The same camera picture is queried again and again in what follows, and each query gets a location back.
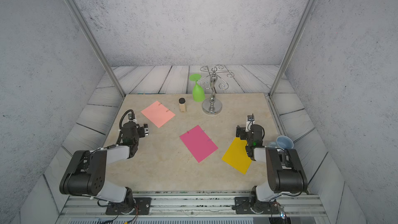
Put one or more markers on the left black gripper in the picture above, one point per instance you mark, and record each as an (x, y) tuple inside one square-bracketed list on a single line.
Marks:
[(141, 132)]

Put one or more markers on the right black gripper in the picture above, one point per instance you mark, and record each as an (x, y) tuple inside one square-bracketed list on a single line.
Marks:
[(242, 130)]

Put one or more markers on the magenta paper sheet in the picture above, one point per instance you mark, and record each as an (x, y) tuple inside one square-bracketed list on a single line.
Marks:
[(198, 143)]

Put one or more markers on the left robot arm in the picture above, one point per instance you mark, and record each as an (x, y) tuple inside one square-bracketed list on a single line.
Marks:
[(86, 172)]

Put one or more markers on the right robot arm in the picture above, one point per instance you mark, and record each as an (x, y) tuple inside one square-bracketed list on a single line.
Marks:
[(285, 173)]

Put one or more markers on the salmon pink paper sheet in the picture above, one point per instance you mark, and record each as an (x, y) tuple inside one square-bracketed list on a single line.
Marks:
[(156, 116)]

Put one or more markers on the yellow paper sheet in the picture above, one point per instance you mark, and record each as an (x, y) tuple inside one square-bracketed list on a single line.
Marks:
[(237, 157)]

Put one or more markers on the silver metal hanger stand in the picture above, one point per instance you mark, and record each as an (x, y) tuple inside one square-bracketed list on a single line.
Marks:
[(212, 105)]

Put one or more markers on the light blue cup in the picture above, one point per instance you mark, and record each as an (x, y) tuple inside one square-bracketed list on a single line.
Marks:
[(282, 142)]

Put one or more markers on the wooden block with black cap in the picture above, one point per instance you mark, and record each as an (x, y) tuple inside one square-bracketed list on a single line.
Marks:
[(182, 104)]

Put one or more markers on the green plastic wine glass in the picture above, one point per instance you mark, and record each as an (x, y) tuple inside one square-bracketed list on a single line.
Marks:
[(197, 92)]

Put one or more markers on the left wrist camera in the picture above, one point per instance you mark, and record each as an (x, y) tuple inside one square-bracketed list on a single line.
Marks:
[(146, 129)]

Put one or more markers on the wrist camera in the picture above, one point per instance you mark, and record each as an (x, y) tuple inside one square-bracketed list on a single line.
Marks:
[(250, 121), (146, 129)]

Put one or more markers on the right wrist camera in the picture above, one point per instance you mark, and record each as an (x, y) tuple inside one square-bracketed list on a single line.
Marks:
[(250, 121)]

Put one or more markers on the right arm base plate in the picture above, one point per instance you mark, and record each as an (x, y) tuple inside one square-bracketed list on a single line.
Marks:
[(246, 205)]

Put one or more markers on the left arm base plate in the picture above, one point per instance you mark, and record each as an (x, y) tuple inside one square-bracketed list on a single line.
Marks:
[(131, 206)]

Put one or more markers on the aluminium front rail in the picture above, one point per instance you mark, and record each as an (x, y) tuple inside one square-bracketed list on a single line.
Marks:
[(226, 204)]

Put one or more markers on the left aluminium frame post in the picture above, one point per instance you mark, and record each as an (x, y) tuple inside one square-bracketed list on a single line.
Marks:
[(73, 7)]

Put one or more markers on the aluminium frame post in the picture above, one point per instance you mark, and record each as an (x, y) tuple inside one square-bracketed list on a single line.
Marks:
[(73, 7), (309, 7)]

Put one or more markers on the right aluminium frame post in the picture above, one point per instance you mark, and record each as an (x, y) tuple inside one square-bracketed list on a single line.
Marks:
[(309, 7)]

